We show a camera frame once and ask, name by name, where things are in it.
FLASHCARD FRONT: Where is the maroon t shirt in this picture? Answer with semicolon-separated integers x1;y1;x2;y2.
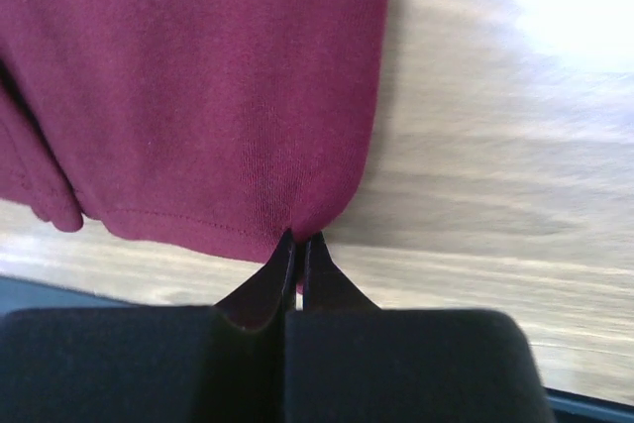
1;0;388;262

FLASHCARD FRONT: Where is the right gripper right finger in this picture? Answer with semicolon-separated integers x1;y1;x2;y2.
299;233;379;310

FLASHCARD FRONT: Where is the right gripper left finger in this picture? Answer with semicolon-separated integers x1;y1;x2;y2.
215;231;296;332

